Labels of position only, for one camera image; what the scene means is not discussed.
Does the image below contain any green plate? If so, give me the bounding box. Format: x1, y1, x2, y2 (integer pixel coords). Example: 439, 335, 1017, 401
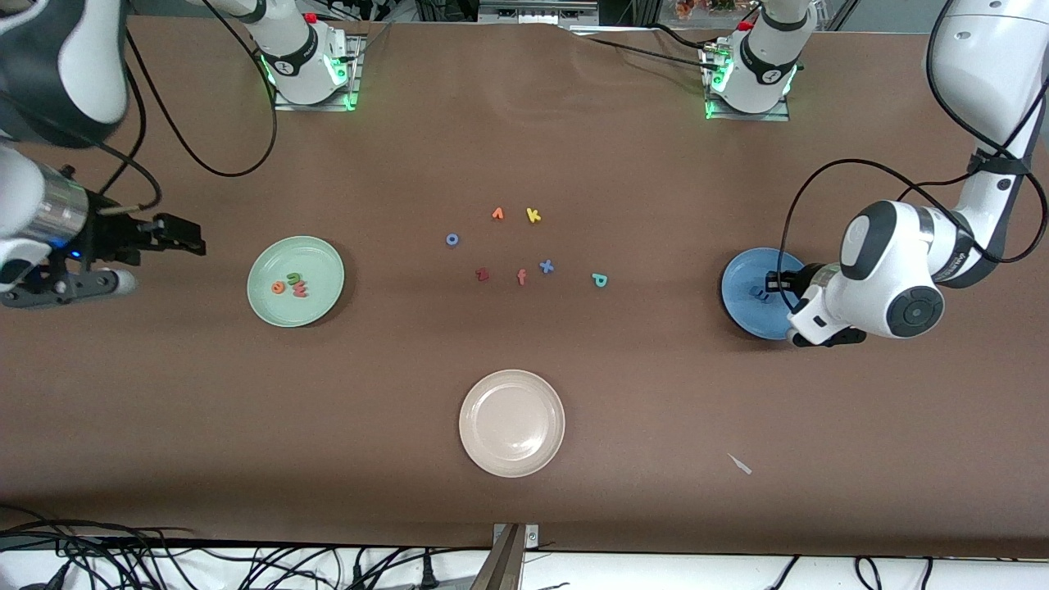
247, 236, 346, 329

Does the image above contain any silver bracket plate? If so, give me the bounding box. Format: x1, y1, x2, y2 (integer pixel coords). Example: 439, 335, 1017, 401
492, 523, 540, 550

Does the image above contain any blue plate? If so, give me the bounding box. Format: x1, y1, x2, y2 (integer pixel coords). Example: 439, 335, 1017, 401
721, 247, 812, 341

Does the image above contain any brown table cover sheet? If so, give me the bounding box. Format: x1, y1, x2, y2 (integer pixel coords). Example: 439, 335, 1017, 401
0, 15, 1049, 558

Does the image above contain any black table cable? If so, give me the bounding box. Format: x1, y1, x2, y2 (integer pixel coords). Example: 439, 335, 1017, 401
646, 21, 720, 52
565, 27, 722, 70

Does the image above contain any beige plate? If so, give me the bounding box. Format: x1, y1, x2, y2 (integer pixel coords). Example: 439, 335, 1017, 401
459, 370, 566, 479

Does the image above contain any grey metal post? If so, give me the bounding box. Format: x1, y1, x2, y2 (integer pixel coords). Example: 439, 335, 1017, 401
469, 524, 525, 590

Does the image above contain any aluminium frame profile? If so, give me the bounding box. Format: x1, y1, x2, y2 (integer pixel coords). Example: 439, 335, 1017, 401
478, 0, 601, 25

